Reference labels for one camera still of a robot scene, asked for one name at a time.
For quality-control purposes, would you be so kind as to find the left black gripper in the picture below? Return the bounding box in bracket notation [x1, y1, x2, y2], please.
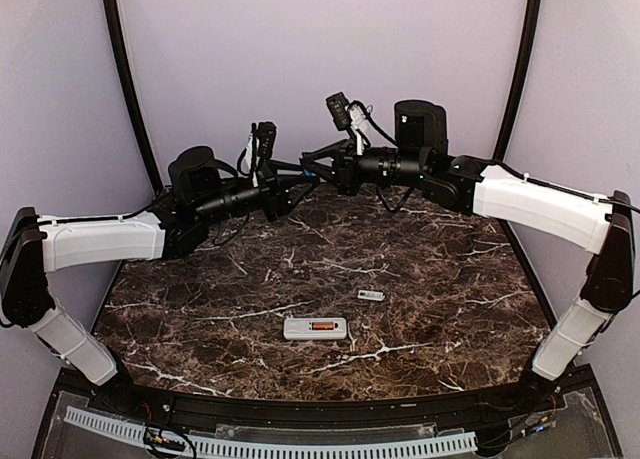
[195, 159, 321, 226]

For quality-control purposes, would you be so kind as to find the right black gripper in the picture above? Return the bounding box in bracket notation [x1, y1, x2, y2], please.
[300, 135, 428, 196]

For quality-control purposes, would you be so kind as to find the white battery cover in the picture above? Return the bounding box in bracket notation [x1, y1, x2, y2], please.
[357, 290, 385, 302]

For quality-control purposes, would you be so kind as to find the white remote control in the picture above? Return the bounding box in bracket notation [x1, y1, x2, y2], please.
[283, 317, 347, 341]

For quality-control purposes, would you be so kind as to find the orange battery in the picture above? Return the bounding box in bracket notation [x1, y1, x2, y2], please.
[311, 321, 336, 331]

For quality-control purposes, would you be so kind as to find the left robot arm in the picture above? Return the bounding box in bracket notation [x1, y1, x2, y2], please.
[1, 146, 319, 415]

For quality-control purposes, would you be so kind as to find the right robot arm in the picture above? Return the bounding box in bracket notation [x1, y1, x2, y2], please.
[301, 94, 638, 413]

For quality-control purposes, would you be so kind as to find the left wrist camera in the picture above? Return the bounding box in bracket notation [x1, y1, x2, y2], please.
[236, 121, 277, 187]

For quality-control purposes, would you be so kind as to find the right black frame post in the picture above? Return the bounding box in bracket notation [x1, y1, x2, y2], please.
[492, 0, 542, 161]

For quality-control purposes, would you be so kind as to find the black frame post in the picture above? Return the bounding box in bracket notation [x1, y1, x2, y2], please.
[492, 0, 542, 161]
[102, 0, 163, 194]

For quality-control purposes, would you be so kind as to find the black front rail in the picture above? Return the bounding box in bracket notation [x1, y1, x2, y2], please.
[132, 385, 523, 429]

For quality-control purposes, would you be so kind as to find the left black frame post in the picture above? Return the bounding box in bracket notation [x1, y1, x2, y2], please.
[102, 0, 163, 194]

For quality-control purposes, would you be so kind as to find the white slotted cable duct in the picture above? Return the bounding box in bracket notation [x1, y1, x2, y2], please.
[64, 406, 477, 458]

